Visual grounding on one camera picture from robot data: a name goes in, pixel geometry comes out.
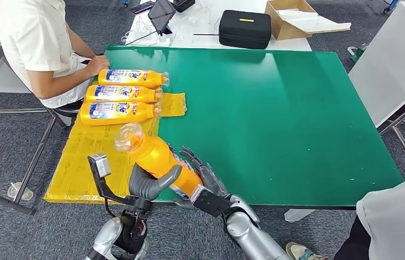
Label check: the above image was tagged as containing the person's right hand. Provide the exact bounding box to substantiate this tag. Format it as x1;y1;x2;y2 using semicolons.
84;55;110;77

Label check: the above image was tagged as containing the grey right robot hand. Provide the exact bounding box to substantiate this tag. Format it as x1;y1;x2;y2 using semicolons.
172;145;230;211

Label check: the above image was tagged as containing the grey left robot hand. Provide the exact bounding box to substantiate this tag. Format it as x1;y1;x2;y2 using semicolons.
128;163;183;202

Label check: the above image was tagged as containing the orange detergent bottle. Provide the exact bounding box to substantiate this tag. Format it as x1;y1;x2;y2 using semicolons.
79;101;162;127
98;69;170;89
85;84;164;105
113;122;204;200

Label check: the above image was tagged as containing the person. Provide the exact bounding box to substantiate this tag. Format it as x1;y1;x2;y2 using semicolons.
334;172;405;260
0;0;110;109

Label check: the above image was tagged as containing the yellow taped cardboard sheet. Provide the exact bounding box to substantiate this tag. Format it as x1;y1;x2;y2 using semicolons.
43;80;188;205

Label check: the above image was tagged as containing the black smartphone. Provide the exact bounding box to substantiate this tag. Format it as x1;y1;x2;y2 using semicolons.
130;1;155;15

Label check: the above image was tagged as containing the black tablet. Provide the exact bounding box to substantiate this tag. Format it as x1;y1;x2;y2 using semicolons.
147;0;177;36

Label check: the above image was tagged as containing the white table foot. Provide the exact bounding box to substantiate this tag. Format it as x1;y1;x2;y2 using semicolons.
284;209;316;223

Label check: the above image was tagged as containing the small black box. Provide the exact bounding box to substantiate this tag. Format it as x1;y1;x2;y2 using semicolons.
172;0;196;13

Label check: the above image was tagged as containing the grey green sneaker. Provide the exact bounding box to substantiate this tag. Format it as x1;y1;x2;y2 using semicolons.
285;242;327;260

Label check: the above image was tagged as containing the clear plastic cup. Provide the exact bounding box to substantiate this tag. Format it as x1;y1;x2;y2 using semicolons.
7;182;34;202

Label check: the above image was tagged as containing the black zip case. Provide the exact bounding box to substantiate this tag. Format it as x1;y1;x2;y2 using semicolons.
218;9;272;50

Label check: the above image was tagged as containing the white table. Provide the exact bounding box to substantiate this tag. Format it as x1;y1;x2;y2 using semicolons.
125;0;312;52

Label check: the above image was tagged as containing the brown cardboard box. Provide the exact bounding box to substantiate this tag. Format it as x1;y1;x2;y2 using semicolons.
265;0;317;41

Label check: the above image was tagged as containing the white foam sheet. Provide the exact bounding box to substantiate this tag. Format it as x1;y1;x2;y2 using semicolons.
278;9;352;36

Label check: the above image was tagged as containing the green floor object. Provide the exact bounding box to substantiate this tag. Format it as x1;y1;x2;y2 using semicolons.
346;43;369;64

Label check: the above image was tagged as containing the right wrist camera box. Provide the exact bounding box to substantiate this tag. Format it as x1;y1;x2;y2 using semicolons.
190;185;233;218

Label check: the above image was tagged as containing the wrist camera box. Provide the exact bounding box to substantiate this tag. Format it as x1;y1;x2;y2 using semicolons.
190;185;233;218
87;153;131;206

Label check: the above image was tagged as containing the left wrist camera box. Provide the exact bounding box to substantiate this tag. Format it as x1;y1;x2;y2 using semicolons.
87;153;131;206

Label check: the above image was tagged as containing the black cable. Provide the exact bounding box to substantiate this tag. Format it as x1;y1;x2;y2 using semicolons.
125;30;160;46

